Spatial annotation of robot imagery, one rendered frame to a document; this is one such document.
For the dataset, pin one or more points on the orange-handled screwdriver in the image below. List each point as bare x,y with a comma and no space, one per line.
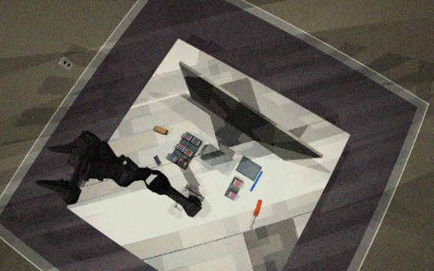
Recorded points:
257,209

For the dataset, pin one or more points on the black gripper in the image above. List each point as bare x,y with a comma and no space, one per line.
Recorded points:
87,167

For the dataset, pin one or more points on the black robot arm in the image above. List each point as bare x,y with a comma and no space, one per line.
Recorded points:
126,174

